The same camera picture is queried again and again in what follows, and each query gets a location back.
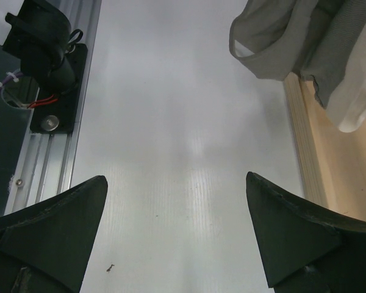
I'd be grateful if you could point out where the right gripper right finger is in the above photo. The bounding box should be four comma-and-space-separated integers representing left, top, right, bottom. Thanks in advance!
246, 172, 366, 292

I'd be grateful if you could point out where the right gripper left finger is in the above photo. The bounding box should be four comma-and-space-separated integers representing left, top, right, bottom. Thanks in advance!
0, 176, 108, 292

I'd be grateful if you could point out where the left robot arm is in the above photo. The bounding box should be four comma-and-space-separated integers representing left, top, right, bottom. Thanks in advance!
0, 0, 24, 46

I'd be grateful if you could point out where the wooden clothes rack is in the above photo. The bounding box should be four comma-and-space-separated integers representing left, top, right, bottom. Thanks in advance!
284, 73, 366, 221

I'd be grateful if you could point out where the aluminium mounting rail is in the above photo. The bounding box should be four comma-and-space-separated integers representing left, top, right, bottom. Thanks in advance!
4, 1, 101, 214

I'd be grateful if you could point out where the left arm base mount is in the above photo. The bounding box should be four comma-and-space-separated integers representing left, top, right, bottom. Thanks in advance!
2, 1, 88, 134

